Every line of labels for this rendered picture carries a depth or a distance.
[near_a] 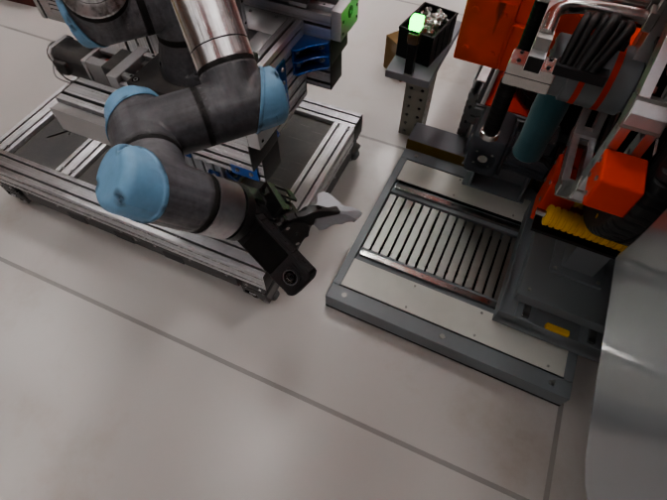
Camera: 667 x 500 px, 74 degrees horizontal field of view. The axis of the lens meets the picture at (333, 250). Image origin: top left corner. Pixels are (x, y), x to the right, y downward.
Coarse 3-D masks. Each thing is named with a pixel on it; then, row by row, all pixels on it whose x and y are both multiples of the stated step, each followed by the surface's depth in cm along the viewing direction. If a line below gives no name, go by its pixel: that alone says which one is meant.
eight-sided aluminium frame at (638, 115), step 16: (640, 32) 111; (656, 48) 75; (656, 64) 73; (640, 80) 77; (656, 80) 74; (640, 96) 74; (624, 112) 78; (640, 112) 75; (656, 112) 74; (576, 128) 122; (592, 128) 121; (624, 128) 77; (640, 128) 76; (656, 128) 75; (576, 144) 119; (592, 144) 119; (608, 144) 81; (640, 144) 79; (592, 160) 89; (560, 176) 116; (560, 192) 108; (576, 192) 92
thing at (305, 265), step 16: (256, 224) 57; (272, 224) 58; (240, 240) 58; (256, 240) 58; (272, 240) 57; (288, 240) 58; (256, 256) 58; (272, 256) 57; (288, 256) 57; (272, 272) 58; (288, 272) 57; (304, 272) 56; (288, 288) 58
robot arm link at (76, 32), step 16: (64, 0) 80; (80, 0) 79; (96, 0) 79; (112, 0) 81; (128, 0) 84; (64, 16) 82; (80, 16) 81; (96, 16) 81; (112, 16) 82; (128, 16) 86; (80, 32) 84; (96, 32) 86; (112, 32) 86; (128, 32) 88; (144, 32) 90
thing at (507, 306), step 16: (528, 208) 167; (528, 224) 164; (528, 240) 160; (512, 256) 159; (512, 272) 153; (512, 288) 149; (496, 304) 152; (512, 304) 146; (496, 320) 148; (512, 320) 144; (528, 320) 140; (544, 320) 143; (560, 320) 143; (544, 336) 143; (560, 336) 139; (576, 336) 140; (592, 336) 136; (576, 352) 142; (592, 352) 138
